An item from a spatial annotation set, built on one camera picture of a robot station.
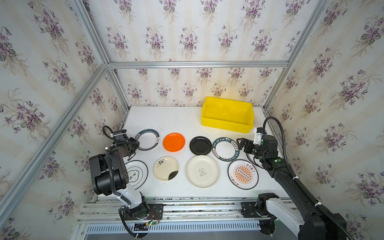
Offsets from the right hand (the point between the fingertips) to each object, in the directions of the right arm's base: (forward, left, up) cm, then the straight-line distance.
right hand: (242, 142), depth 82 cm
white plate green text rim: (+4, +6, -15) cm, 17 cm away
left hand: (+8, +65, -11) cm, 67 cm away
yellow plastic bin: (+33, -5, -14) cm, 37 cm away
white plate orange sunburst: (-12, -1, -15) cm, 20 cm away
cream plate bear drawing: (-10, +22, -15) cm, 29 cm away
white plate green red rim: (+13, +58, -15) cm, 62 cm away
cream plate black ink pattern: (-8, +44, -16) cm, 48 cm away
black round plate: (+6, +23, -13) cm, 27 cm away
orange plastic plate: (+9, +40, -13) cm, 43 cm away
